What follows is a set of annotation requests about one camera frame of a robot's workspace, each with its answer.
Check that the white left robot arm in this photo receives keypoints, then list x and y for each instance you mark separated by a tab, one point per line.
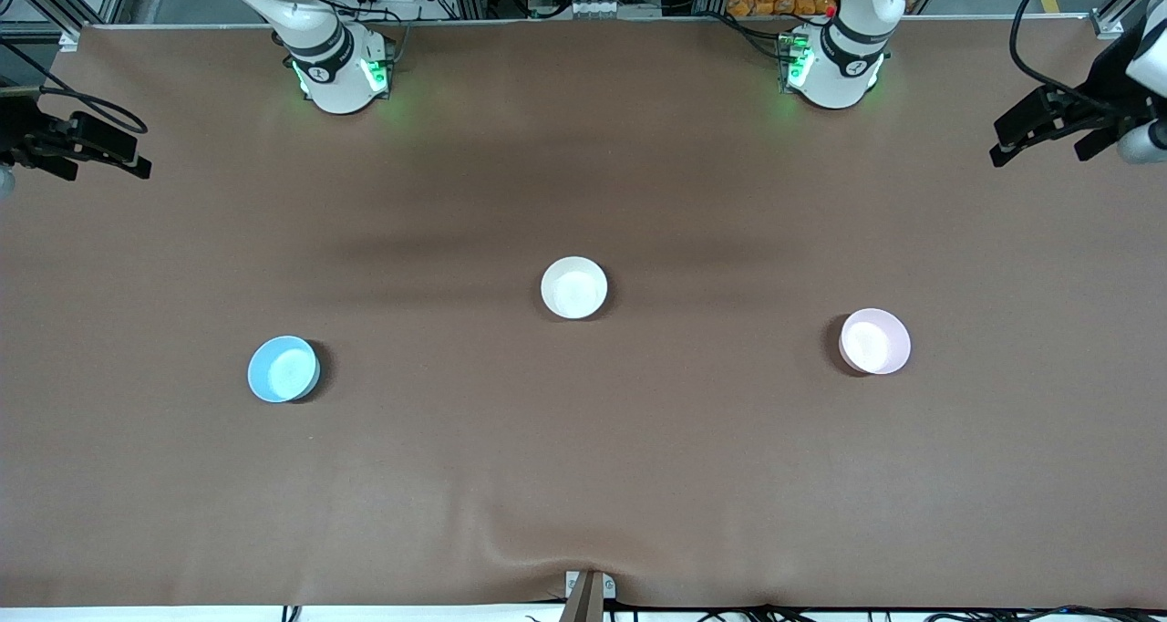
848	47

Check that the aluminium frame beam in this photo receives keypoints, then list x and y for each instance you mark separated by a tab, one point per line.
1108	25
55	9

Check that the pink bowl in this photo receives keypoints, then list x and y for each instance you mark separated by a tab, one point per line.
873	341

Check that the metal clamp bracket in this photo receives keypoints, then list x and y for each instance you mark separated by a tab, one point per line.
609	587

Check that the brown table cloth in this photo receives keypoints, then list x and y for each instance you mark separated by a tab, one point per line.
638	467

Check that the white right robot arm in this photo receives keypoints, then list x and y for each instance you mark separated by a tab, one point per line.
333	66

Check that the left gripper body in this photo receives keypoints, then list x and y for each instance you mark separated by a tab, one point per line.
1109	108

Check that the white bowl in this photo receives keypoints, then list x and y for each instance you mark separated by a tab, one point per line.
573	287

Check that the blue bowl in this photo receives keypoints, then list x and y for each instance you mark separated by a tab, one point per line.
283	368

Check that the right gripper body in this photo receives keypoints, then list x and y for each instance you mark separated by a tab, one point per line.
20	136

